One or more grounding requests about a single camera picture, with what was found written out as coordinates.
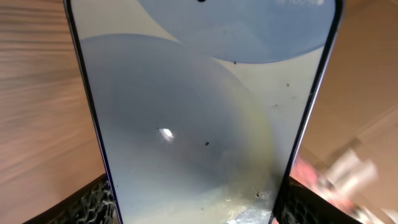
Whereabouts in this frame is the Samsung Galaxy smartphone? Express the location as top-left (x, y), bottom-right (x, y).
top-left (64, 0), bottom-right (343, 223)

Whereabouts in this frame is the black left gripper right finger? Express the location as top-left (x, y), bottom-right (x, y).
top-left (273, 177), bottom-right (360, 224)

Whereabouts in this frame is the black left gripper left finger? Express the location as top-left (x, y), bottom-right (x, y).
top-left (24, 174), bottom-right (119, 224)

